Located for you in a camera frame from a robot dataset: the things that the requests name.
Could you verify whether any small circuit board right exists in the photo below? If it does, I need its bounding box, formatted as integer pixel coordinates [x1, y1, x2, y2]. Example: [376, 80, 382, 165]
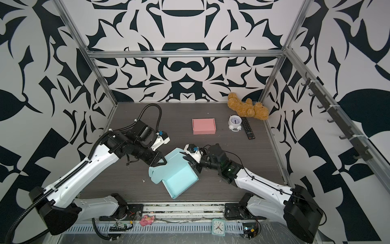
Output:
[241, 222, 262, 240]

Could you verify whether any black remote control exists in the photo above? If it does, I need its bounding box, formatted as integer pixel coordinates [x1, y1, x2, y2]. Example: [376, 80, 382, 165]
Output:
[241, 117, 256, 140]

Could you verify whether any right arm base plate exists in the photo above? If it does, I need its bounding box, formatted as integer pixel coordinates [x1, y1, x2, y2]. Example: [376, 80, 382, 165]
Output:
[224, 203, 267, 220]

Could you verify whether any pink small toy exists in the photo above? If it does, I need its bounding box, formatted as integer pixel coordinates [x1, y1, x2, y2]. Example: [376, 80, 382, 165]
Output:
[139, 215, 155, 227]

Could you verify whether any black wall hook rack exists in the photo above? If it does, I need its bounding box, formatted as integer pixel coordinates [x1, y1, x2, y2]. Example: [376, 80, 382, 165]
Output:
[303, 77, 373, 162]

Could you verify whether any white alarm clock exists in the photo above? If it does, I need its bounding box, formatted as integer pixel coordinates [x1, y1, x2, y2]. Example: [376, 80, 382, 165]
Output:
[228, 115, 242, 132]

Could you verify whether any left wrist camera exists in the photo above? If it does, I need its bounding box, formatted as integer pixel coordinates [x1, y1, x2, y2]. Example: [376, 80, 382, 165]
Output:
[151, 131, 170, 151]

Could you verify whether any brown teddy bear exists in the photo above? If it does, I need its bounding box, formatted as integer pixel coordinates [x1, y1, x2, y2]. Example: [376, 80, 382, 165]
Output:
[227, 93, 269, 121]

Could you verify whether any light blue paper box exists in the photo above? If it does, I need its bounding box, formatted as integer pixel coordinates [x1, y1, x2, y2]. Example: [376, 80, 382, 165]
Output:
[149, 148, 199, 199]

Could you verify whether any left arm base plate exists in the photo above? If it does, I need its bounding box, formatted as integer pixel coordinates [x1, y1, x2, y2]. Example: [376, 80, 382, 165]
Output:
[99, 204, 144, 221]

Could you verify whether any pink paper box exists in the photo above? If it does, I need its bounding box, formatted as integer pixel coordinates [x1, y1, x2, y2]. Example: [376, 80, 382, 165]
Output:
[192, 119, 216, 135]

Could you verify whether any small circuit board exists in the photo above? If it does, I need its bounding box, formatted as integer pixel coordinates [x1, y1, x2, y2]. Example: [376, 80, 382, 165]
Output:
[241, 222, 262, 240]
[109, 221, 134, 232]

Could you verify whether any teal square clock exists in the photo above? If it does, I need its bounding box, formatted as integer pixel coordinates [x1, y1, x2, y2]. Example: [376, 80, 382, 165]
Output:
[211, 219, 225, 236]

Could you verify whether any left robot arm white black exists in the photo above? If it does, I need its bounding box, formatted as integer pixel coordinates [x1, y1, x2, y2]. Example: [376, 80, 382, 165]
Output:
[5, 120, 170, 244]

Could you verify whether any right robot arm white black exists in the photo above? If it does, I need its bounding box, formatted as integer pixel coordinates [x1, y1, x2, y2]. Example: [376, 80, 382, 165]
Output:
[183, 144, 326, 244]

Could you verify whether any small circuit board left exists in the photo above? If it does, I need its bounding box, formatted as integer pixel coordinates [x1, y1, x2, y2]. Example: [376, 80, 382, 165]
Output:
[109, 221, 134, 232]

